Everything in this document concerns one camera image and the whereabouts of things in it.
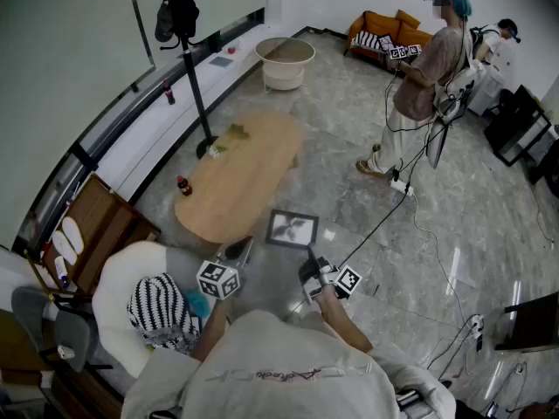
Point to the dark wooden side table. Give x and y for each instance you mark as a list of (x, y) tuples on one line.
[(533, 321)]

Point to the white armchair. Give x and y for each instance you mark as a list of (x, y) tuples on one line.
[(118, 286)]

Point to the white slipper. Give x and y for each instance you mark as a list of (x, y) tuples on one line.
[(63, 249), (72, 234)]

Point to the black coat rack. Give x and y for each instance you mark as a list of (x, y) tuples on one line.
[(196, 98)]

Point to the person's right forearm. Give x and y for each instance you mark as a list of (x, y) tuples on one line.
[(340, 325)]

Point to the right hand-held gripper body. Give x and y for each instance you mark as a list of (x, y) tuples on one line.
[(347, 279)]

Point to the orange cushion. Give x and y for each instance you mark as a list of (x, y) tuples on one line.
[(408, 19)]

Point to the person's left forearm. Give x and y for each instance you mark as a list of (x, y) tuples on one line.
[(214, 325)]

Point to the teal plush toy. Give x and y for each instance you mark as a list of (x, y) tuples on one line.
[(198, 304)]

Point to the orange sofa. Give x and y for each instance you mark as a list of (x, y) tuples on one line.
[(380, 24)]

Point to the striped black-white blanket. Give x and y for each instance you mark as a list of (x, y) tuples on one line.
[(367, 42)]

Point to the cola bottle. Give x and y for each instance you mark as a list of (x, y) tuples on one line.
[(169, 94), (184, 186)]

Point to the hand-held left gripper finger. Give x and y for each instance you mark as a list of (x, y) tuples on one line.
[(246, 251), (233, 250)]

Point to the round white side table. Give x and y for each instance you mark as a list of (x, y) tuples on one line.
[(284, 59)]

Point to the white flower with leaves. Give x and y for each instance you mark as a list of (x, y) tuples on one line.
[(216, 150)]

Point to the black bag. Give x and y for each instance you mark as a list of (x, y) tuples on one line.
[(185, 15)]

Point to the green leaf sprig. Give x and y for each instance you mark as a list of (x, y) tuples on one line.
[(239, 131)]

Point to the wooden shoe rack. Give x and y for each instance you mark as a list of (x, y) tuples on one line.
[(105, 225)]

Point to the grey flat pad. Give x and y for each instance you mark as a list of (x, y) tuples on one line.
[(219, 61)]

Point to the white power strip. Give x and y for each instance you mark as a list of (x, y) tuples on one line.
[(477, 323), (402, 186)]

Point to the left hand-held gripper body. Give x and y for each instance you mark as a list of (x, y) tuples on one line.
[(214, 279)]

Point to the plastic cup with straw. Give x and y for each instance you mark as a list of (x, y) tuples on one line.
[(73, 197)]

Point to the white cabinet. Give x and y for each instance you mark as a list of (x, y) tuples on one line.
[(493, 81)]

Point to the grey cap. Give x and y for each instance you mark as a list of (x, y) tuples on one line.
[(163, 22)]

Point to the person's white shirt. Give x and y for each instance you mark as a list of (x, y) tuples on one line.
[(284, 365)]

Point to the wooden coffee table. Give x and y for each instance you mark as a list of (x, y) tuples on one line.
[(244, 177)]

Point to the striped knitted pillow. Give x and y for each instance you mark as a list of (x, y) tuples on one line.
[(157, 308)]

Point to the white tube with blue cap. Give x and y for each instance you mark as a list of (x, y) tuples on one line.
[(61, 269)]

